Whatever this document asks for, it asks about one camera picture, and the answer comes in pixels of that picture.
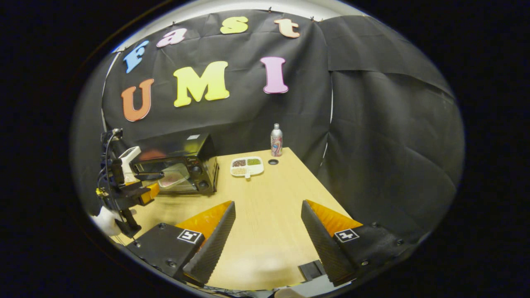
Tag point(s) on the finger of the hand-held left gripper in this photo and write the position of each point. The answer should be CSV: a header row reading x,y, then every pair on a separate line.
x,y
149,176
151,193

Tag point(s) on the black rectangular table cover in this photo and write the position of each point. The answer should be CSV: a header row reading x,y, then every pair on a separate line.
x,y
311,270

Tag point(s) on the silver drink bottle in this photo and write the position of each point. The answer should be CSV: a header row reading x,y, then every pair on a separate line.
x,y
276,142

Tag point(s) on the white toaster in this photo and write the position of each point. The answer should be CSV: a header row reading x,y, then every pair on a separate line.
x,y
129,155

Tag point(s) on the black electric oven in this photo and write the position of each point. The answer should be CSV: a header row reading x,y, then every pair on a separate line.
x,y
194,149

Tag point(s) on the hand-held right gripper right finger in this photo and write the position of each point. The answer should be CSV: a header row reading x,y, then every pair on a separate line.
x,y
323,248

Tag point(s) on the white divided dish with grains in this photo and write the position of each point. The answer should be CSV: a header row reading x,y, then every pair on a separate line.
x,y
248,172

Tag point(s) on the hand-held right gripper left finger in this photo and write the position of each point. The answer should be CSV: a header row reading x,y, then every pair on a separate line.
x,y
215,248

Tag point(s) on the white square plate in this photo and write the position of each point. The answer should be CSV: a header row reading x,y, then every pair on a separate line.
x,y
174,180

